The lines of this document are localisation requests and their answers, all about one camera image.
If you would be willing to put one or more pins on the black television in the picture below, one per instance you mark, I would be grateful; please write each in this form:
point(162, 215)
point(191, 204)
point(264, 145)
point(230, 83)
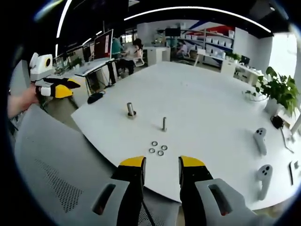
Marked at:
point(172, 31)

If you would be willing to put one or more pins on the white handheld controller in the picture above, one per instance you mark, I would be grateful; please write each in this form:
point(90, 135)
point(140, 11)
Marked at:
point(260, 141)
point(264, 179)

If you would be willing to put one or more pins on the potted green plant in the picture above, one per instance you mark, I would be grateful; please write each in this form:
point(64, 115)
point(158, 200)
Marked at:
point(279, 89)

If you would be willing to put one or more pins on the black round device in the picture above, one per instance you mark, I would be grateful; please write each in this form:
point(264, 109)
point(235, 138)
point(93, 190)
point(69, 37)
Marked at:
point(277, 121)

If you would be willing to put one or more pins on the thick threaded stud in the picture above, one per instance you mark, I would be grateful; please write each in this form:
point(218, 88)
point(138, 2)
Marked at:
point(130, 107)

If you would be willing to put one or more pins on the white stand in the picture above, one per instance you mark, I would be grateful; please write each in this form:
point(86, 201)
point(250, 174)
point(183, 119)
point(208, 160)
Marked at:
point(296, 124)

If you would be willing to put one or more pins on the dark hex key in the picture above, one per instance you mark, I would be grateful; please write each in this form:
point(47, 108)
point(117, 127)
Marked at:
point(285, 142)

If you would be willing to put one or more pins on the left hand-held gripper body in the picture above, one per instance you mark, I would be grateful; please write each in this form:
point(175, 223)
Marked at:
point(41, 68)

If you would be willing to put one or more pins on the thin threaded stud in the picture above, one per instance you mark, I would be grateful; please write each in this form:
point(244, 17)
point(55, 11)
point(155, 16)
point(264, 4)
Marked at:
point(164, 122)

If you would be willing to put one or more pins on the curved ceiling light strip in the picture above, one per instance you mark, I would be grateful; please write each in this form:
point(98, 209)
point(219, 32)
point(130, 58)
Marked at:
point(61, 18)

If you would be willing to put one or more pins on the white table with wooden legs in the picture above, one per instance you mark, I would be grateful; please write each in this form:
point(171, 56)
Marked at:
point(209, 53)

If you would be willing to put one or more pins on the black oval device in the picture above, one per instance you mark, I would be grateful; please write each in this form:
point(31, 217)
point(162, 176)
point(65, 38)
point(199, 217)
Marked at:
point(94, 98)

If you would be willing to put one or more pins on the white cabinet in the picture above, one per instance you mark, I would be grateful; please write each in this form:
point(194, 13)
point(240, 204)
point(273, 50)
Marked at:
point(156, 56)

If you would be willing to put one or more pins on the shelf with white bins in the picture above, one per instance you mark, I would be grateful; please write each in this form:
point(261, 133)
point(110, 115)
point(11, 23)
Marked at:
point(211, 41)

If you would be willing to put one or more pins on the white office chair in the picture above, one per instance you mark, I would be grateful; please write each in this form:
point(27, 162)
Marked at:
point(140, 61)

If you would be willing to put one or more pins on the long ceiling light strip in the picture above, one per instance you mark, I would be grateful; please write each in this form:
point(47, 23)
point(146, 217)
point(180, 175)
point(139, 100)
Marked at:
point(200, 8)

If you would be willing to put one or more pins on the white flat device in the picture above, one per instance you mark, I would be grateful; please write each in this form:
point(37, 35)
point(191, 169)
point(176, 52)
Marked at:
point(294, 168)

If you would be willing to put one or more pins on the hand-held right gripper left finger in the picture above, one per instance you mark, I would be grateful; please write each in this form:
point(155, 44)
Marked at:
point(131, 174)

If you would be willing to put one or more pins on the small potted plants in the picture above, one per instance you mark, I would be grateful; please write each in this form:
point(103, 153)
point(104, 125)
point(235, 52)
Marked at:
point(234, 57)

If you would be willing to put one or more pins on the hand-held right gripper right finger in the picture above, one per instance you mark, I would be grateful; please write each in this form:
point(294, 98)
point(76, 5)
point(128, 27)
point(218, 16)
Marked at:
point(194, 174)

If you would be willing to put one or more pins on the grey mesh office chair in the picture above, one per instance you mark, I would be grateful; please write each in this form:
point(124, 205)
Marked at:
point(51, 153)

